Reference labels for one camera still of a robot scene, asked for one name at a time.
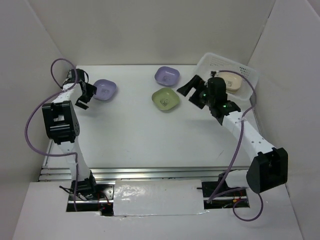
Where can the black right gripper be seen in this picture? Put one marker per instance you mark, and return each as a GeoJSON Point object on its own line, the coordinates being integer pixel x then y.
{"type": "Point", "coordinates": [186, 89]}

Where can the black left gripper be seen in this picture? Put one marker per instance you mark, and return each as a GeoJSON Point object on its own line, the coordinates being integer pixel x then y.
{"type": "Point", "coordinates": [91, 90]}

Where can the purple panda plate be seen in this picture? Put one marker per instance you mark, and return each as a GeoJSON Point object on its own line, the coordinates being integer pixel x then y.
{"type": "Point", "coordinates": [167, 76]}
{"type": "Point", "coordinates": [105, 89]}

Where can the green panda plate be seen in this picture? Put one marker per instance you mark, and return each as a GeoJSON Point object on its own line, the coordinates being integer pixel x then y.
{"type": "Point", "coordinates": [165, 99]}

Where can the cream panda plate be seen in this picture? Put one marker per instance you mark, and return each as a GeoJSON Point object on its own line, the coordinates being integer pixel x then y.
{"type": "Point", "coordinates": [232, 81]}

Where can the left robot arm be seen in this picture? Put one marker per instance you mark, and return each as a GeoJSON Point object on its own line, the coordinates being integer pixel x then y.
{"type": "Point", "coordinates": [62, 126]}

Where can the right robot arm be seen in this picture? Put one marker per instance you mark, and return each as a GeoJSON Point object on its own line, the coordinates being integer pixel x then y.
{"type": "Point", "coordinates": [268, 165]}

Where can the white plastic bin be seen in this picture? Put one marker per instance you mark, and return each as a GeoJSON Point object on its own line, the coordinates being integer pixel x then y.
{"type": "Point", "coordinates": [211, 62]}

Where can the white foil cover sheet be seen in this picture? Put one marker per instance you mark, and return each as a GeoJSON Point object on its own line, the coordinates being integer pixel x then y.
{"type": "Point", "coordinates": [158, 198]}

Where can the aluminium table edge rail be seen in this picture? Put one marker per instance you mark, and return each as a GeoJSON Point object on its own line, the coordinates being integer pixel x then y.
{"type": "Point", "coordinates": [134, 173]}

